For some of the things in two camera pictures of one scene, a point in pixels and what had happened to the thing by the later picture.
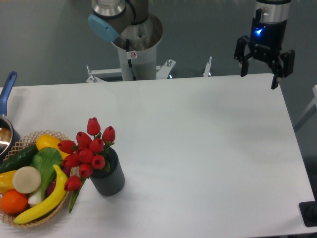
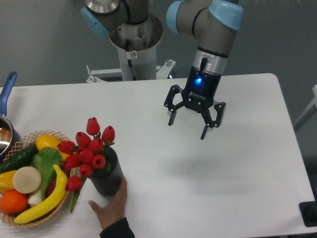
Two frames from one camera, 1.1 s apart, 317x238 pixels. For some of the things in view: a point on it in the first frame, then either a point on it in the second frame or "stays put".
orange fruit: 13,202 stays put
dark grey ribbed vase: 109,183 stays put
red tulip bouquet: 89,151 stays put
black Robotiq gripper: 266,42 → 198,95
